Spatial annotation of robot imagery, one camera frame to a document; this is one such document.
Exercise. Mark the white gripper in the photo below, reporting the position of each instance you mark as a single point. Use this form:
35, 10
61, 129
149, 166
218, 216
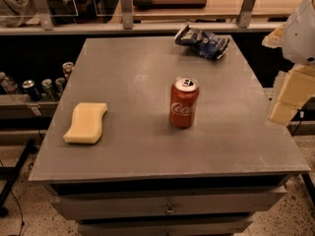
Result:
300, 33

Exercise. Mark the red Coca-Cola can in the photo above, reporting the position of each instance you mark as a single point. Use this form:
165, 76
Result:
184, 94

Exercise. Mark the orange soda can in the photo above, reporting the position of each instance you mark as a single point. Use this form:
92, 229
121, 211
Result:
68, 68

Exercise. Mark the silver soda can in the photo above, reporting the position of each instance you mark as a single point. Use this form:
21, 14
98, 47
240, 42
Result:
60, 83

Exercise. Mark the green soda can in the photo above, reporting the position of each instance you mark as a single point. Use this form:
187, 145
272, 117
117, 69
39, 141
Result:
49, 89

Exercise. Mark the dark soda can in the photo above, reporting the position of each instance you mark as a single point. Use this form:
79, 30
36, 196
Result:
31, 89

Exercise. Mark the blue chip bag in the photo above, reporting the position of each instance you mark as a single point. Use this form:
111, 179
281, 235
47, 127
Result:
204, 43

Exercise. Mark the grey cabinet with drawers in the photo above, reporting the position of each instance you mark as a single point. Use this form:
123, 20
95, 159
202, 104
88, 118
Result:
231, 143

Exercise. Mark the lower grey drawer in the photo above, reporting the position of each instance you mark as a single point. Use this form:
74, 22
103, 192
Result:
207, 226

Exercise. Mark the grey drawer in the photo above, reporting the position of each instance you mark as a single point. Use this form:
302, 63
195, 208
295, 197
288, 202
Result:
207, 226
161, 203

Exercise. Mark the yellow sponge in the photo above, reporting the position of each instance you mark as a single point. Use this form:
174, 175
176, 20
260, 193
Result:
86, 124

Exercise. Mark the upper grey drawer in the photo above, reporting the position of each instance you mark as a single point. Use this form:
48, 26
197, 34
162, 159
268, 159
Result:
161, 203

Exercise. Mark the grey cloth pile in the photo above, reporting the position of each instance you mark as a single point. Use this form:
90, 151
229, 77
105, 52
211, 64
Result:
15, 13

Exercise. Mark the clear plastic bottle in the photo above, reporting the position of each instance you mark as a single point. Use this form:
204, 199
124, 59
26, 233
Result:
8, 84

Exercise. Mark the black stand leg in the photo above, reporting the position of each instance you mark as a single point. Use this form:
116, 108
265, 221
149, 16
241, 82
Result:
9, 175

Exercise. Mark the right metal bracket post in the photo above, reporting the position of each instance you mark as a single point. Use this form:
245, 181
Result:
245, 14

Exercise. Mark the metal bracket post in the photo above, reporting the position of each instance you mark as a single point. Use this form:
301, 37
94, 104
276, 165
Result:
46, 20
127, 15
245, 14

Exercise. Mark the middle metal bracket post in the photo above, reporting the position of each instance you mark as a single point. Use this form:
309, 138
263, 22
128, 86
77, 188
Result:
127, 15

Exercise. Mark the left metal bracket post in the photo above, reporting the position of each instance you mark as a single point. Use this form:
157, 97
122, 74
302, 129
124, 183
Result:
46, 20

